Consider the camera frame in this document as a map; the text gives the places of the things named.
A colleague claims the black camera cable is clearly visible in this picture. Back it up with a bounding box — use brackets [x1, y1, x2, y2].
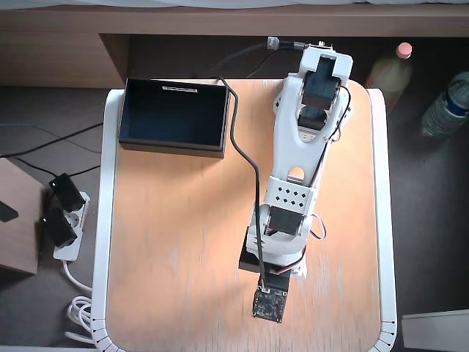
[210, 47, 294, 294]

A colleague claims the black power adapter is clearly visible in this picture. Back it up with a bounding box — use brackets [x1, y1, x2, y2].
[48, 173, 86, 213]
[39, 208, 78, 249]

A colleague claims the brown wooden box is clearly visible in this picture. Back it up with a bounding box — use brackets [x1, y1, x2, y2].
[0, 156, 47, 276]

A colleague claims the black camera circuit board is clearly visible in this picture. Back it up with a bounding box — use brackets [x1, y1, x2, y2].
[251, 287, 288, 324]

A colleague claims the black cable with silver plug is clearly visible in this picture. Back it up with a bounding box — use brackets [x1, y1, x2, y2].
[214, 36, 307, 74]

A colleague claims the yellow bottle with pink cap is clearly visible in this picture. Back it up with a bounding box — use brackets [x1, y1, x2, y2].
[366, 42, 415, 103]

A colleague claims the black cardboard box bin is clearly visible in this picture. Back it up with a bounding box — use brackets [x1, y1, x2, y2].
[117, 76, 232, 159]

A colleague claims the brown wooden bed frame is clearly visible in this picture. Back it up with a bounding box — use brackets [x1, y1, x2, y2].
[0, 3, 469, 89]

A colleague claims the white box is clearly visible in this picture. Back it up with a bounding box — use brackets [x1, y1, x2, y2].
[401, 309, 469, 352]

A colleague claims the clear plastic water bottle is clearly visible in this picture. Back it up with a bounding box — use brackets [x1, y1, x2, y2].
[420, 71, 469, 139]

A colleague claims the flat black object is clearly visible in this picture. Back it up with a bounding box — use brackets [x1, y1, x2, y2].
[0, 199, 19, 224]

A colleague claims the thin black floor cable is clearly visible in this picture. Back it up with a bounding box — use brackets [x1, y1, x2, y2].
[0, 122, 104, 158]

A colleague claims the white power cable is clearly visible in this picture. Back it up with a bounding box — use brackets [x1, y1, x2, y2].
[62, 258, 96, 345]

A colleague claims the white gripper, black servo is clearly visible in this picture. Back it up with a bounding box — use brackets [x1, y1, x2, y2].
[237, 204, 315, 291]

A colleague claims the white power strip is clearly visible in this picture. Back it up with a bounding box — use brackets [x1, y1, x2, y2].
[53, 190, 92, 262]

